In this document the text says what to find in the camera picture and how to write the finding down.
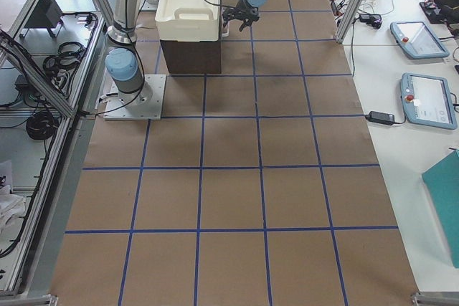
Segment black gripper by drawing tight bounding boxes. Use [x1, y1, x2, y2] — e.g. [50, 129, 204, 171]
[224, 0, 260, 32]

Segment white drawer handle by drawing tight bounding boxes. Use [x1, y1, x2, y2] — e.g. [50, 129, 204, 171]
[221, 19, 230, 37]

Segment dark wooden drawer cabinet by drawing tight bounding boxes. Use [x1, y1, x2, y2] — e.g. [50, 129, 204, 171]
[159, 16, 222, 75]

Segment cream plastic tray box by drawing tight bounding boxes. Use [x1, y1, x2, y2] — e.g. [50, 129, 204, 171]
[155, 0, 221, 42]

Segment black power adapter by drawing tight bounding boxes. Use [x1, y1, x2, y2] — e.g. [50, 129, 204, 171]
[365, 111, 395, 125]

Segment brown paper table mat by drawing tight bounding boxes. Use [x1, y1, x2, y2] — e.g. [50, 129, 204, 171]
[51, 0, 417, 305]

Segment upper teach pendant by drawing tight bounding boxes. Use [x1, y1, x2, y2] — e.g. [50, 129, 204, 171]
[389, 21, 450, 59]

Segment teach pendant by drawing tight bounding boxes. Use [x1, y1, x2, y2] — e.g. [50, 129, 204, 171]
[389, 21, 450, 59]
[399, 72, 458, 130]

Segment lower teach pendant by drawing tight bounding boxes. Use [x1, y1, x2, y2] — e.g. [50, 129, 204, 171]
[399, 72, 458, 130]

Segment teal box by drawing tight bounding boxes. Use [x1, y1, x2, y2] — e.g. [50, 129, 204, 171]
[422, 150, 458, 268]

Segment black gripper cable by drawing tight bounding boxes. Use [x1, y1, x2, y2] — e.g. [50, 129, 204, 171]
[202, 0, 237, 9]

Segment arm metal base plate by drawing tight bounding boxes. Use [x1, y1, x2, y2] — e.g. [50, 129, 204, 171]
[103, 74, 166, 120]

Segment coiled black cables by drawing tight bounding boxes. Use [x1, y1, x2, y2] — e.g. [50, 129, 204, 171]
[42, 41, 87, 77]

